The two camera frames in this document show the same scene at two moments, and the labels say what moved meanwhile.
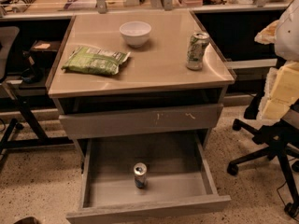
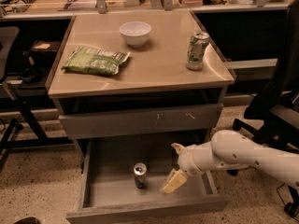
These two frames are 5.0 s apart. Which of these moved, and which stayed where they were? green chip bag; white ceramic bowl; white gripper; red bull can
Moved: white gripper
Stayed: green chip bag; white ceramic bowl; red bull can
